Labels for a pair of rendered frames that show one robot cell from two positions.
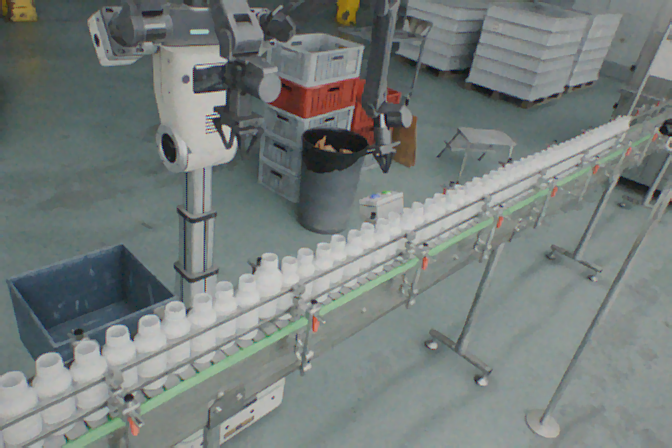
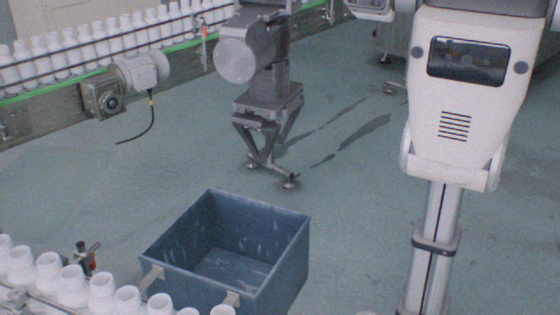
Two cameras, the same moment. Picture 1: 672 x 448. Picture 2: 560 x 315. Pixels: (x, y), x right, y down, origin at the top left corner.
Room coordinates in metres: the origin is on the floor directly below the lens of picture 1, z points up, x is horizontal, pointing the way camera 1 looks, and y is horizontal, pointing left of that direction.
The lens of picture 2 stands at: (0.91, -0.42, 1.81)
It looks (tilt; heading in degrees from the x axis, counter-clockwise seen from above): 32 degrees down; 75
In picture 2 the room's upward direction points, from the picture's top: straight up
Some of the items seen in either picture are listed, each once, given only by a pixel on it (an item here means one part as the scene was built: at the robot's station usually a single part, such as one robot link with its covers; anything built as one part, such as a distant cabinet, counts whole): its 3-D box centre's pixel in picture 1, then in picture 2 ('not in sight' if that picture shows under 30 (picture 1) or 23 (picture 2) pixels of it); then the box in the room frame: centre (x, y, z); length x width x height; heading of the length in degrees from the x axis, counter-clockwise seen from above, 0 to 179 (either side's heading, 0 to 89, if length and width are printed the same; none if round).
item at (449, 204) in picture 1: (445, 213); not in sight; (1.56, -0.36, 1.08); 0.06 x 0.06 x 0.17
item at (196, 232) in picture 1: (196, 254); (426, 290); (1.55, 0.50, 0.74); 0.11 x 0.11 x 0.40; 50
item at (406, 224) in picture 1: (402, 233); not in sight; (1.38, -0.21, 1.08); 0.06 x 0.06 x 0.17
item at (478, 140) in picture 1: (475, 151); not in sight; (4.61, -1.15, 0.21); 0.61 x 0.47 x 0.41; 13
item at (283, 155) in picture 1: (305, 145); not in sight; (3.76, 0.35, 0.33); 0.61 x 0.41 x 0.22; 146
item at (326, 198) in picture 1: (329, 182); not in sight; (3.21, 0.10, 0.32); 0.45 x 0.45 x 0.64
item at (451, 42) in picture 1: (448, 35); not in sight; (8.87, -1.25, 0.50); 1.23 x 1.05 x 1.00; 138
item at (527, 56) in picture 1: (526, 52); not in sight; (7.91, -2.26, 0.59); 1.24 x 1.03 x 1.17; 142
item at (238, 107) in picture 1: (238, 103); (269, 80); (1.07, 0.25, 1.51); 0.10 x 0.07 x 0.07; 51
